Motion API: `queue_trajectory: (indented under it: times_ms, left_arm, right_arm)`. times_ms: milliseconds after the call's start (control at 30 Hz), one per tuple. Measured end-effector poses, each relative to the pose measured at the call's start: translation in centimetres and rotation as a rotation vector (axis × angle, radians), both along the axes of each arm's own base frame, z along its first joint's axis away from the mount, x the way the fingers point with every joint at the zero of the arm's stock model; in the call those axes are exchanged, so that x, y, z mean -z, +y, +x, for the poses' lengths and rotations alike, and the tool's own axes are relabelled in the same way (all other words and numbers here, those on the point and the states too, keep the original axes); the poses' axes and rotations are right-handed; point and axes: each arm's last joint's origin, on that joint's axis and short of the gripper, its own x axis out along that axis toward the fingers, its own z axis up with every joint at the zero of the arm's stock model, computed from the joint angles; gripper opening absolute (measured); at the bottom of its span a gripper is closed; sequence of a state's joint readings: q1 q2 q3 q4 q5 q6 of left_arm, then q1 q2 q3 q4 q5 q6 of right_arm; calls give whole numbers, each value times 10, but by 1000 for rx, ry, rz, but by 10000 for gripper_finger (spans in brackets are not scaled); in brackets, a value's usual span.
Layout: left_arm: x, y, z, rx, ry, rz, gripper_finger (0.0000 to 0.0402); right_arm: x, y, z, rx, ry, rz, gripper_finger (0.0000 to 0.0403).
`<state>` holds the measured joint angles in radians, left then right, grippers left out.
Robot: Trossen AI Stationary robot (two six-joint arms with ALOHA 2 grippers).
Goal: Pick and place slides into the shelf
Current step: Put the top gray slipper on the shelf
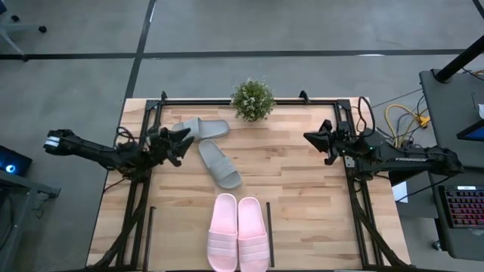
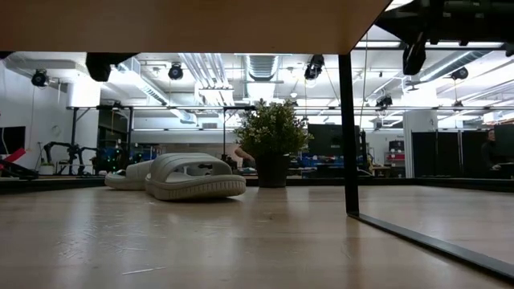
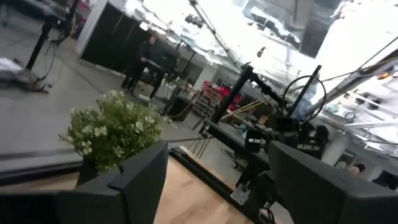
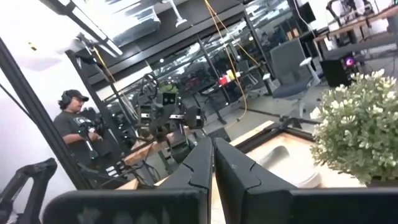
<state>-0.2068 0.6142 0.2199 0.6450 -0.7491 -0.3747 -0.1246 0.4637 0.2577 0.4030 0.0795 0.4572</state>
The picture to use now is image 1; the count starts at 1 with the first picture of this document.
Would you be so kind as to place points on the pink slide sandal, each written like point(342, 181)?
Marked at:
point(222, 234)
point(252, 234)

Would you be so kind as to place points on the green potted plant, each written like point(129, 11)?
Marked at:
point(252, 100)

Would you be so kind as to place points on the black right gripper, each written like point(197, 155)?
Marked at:
point(340, 143)

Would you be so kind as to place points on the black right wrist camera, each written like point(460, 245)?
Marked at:
point(344, 126)

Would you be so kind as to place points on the dark grey keyboard desk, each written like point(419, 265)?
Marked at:
point(453, 242)

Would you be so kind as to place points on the black computer with blue light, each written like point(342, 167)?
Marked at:
point(15, 160)

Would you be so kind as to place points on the black pole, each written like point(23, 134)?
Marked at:
point(459, 60)

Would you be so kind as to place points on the black backlit keyboard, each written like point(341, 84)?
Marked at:
point(465, 208)

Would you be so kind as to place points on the grey office chair base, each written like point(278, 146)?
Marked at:
point(19, 27)

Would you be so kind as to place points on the white paper sheet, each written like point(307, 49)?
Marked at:
point(401, 192)

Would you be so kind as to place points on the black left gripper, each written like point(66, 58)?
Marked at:
point(166, 149)

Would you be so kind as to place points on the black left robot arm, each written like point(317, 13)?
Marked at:
point(94, 153)

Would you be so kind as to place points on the black metal table frame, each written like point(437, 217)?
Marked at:
point(196, 102)

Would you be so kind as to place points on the grey metal desk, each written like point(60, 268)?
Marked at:
point(22, 185)

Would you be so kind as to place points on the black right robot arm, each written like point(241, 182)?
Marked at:
point(412, 158)

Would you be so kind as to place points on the tablet with blue screen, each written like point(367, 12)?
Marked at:
point(476, 133)

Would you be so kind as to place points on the grey slide sandal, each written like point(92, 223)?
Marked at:
point(208, 128)
point(219, 164)

